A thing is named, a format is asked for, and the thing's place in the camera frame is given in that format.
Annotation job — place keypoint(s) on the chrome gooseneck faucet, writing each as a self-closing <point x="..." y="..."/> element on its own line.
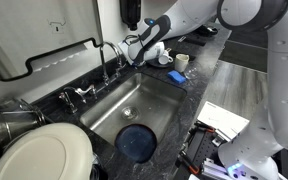
<point x="103" y="66"/>

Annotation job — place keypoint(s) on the clear glass bowl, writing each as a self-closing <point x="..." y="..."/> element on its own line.
<point x="192" y="70"/>

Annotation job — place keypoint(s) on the dark navy plate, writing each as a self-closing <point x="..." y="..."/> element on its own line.
<point x="155" y="64"/>

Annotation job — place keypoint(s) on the stainless steel sink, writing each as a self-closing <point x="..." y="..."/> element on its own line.
<point x="144" y="96"/>

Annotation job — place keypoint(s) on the blue sponge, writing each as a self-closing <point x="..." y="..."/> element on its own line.
<point x="176" y="77"/>

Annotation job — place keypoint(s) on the white paper towel dispenser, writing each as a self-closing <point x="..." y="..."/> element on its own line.
<point x="24" y="36"/>

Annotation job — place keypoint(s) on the cream oval plate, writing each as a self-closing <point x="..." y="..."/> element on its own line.
<point x="40" y="156"/>

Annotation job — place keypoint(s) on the cream coffee mug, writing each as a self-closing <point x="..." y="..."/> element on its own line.
<point x="181" y="62"/>

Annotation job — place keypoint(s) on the aluminium extrusion rail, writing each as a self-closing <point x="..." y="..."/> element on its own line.
<point x="214" y="168"/>

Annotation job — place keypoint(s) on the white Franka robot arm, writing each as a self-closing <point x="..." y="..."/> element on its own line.
<point x="284" y="83"/>

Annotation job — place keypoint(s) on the black perforated mounting board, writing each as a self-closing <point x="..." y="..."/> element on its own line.
<point x="202" y="148"/>

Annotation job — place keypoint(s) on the black wall soap dispenser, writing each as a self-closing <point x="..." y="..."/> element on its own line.
<point x="130" y="13"/>

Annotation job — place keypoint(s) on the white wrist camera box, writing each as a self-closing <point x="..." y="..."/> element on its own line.
<point x="124" y="49"/>

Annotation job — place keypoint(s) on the white printed mug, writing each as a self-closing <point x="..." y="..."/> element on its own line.
<point x="165" y="59"/>

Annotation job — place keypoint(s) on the white paper sheet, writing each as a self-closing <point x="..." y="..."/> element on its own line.
<point x="222" y="118"/>

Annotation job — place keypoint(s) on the small chrome side faucet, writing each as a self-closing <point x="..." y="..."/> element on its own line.
<point x="69" y="100"/>

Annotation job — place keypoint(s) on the dark blue plate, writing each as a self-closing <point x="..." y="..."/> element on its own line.
<point x="135" y="143"/>

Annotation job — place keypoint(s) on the black orange clamp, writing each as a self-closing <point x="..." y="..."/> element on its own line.
<point x="204" y="127"/>
<point x="188" y="163"/>

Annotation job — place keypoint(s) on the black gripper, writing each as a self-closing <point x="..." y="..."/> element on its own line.
<point x="139" y="50"/>

